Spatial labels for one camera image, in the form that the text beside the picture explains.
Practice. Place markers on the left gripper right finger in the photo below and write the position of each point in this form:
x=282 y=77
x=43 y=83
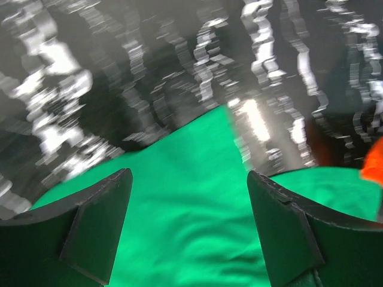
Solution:
x=305 y=243

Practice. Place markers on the orange t shirt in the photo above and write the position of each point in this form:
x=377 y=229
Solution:
x=372 y=169

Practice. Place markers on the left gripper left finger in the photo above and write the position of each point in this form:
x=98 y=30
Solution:
x=69 y=242

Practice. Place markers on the green t shirt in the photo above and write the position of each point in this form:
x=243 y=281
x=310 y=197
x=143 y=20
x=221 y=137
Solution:
x=189 y=221

